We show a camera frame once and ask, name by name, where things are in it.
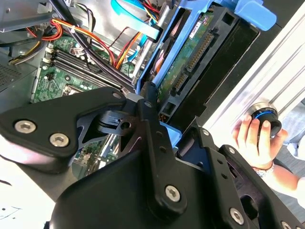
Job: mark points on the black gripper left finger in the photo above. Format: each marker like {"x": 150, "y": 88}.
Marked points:
{"x": 47, "y": 124}

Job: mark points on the hard disk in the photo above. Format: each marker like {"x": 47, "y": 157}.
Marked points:
{"x": 183, "y": 57}

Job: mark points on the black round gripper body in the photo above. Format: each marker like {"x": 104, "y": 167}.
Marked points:
{"x": 107, "y": 202}

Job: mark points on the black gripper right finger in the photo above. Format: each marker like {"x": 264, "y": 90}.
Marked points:
{"x": 238, "y": 181}

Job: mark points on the person's bare hand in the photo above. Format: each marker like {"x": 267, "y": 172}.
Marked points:
{"x": 252, "y": 148}

